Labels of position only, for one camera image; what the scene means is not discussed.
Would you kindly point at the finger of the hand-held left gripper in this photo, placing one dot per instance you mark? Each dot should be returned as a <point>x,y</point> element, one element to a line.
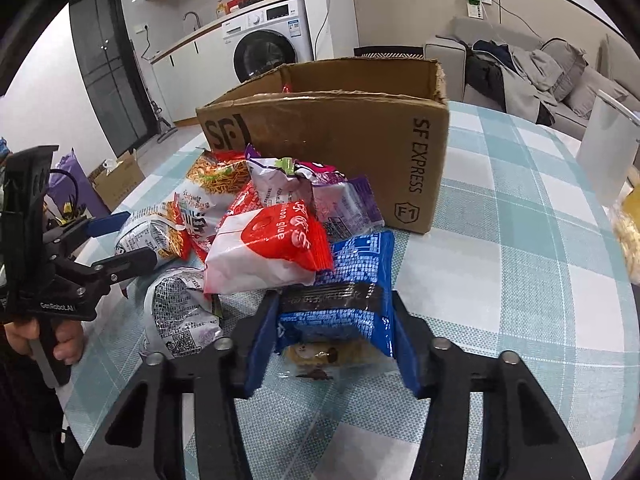
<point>107,224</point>
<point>125,266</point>

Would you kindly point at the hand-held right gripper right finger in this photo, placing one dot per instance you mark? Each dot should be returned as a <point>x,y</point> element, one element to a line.
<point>406,347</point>

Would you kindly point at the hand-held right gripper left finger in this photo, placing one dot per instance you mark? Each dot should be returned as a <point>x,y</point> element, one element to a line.
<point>260,347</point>

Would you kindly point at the clear cracker packet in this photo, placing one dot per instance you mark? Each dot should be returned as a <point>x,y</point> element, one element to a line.
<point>325,357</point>

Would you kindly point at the red and white snack packet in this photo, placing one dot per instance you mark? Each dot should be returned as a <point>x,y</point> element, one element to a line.
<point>260,260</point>

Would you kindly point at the blue snack packet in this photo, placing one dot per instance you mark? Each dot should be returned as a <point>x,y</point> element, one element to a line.
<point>350,260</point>

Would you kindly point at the brown cardboard box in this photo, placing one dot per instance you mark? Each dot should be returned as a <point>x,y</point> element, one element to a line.
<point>325,160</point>

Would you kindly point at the person's left hand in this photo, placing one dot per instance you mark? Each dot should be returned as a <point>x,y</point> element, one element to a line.
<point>67,342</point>

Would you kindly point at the white noodle packet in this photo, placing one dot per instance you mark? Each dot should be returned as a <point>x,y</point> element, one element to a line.
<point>142,235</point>

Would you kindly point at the small open cardboard box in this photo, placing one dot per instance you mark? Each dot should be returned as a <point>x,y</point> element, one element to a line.
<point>120,185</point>

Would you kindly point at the purple bag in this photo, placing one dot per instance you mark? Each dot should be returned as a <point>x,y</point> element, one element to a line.
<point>67,170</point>

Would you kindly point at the white and purple snack packet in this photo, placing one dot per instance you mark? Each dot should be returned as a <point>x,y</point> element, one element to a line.
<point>175,315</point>

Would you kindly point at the orange noodle packet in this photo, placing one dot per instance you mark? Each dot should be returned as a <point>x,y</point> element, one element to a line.
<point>212,177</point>

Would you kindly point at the checked tablecloth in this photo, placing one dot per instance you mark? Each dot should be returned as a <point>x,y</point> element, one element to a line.
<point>500,270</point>

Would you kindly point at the black glass door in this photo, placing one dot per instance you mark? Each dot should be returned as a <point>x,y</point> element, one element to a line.
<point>107,70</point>

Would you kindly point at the white counter cabinet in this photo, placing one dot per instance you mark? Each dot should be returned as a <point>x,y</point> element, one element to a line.
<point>185,75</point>

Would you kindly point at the metal faucet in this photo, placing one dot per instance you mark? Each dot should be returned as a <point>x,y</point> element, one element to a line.
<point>192,16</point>

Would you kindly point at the yellow bottle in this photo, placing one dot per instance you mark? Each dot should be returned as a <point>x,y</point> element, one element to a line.
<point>220,9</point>

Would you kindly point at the clear food tray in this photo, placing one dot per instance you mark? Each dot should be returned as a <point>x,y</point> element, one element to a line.
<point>627,235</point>

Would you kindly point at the white washing machine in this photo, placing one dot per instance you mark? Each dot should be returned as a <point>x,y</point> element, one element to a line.
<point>270,35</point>

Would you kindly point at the white cylindrical container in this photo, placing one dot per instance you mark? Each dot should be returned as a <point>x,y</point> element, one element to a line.
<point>607,150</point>

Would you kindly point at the pile of dark clothes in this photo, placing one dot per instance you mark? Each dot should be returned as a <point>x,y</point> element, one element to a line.
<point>505,75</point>

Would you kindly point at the grey sofa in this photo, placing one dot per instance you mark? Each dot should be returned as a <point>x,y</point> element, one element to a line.
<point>590,95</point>

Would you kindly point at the grey cushion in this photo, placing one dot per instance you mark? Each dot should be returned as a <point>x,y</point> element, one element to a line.
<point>567,65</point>

